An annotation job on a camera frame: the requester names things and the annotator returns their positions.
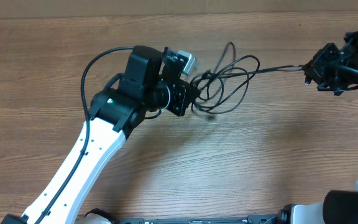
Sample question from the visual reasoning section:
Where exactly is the black cable silver usb plug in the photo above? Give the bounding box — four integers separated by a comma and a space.
193, 55, 306, 115

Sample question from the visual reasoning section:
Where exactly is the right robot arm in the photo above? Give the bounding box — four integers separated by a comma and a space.
267, 31, 358, 223

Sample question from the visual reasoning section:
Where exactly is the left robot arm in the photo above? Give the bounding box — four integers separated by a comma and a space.
3, 45, 201, 223

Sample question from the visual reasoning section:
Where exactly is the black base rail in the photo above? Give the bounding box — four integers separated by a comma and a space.
84, 207, 291, 224

